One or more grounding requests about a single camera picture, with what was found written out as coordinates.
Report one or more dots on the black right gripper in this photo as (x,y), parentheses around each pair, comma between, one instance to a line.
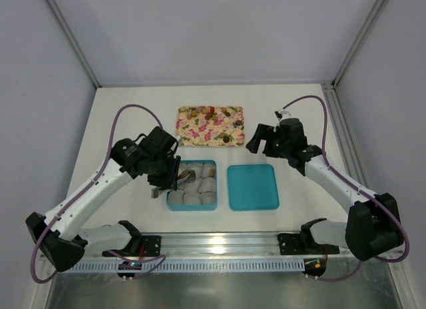
(266,142)

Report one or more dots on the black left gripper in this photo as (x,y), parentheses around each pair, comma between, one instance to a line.
(171,173)

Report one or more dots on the teal lid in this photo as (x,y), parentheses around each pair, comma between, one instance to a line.
(252,187)

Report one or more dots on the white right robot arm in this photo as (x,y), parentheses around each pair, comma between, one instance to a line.
(372,227)

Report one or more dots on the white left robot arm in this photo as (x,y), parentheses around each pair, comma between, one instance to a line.
(59,233)

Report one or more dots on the floral tray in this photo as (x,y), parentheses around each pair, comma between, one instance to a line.
(221,126)

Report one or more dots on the teal box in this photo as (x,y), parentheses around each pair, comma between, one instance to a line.
(200,195)

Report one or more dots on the aluminium rail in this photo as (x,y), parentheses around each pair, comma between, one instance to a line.
(227,244)

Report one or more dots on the slotted cable duct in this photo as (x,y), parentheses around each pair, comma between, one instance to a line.
(182,265)

